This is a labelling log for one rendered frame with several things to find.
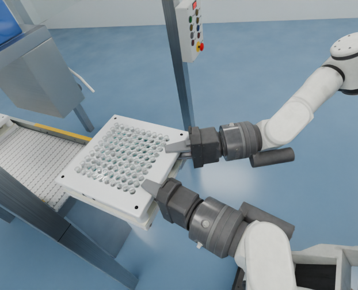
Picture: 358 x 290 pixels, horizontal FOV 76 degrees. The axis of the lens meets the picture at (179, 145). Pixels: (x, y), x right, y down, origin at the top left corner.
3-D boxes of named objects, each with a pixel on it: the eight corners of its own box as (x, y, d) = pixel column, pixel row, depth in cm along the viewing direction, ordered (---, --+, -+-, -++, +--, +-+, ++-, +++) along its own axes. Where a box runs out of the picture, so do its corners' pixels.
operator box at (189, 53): (204, 47, 128) (200, -7, 109) (193, 63, 119) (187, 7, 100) (194, 46, 131) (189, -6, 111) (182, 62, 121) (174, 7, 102)
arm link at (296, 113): (260, 129, 50) (301, 87, 51) (250, 138, 59) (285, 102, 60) (283, 149, 49) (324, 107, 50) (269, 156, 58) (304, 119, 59)
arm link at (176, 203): (145, 204, 41) (205, 240, 35) (175, 165, 45) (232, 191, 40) (159, 231, 50) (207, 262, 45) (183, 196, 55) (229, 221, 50)
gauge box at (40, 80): (86, 98, 75) (52, 36, 61) (63, 119, 69) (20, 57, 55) (40, 89, 83) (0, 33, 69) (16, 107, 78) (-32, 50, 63)
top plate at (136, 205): (57, 184, 56) (53, 180, 54) (116, 118, 69) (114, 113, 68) (141, 221, 46) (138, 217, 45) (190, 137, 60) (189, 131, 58)
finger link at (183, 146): (164, 145, 56) (190, 141, 56) (166, 155, 54) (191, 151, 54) (163, 141, 55) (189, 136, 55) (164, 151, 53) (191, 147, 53)
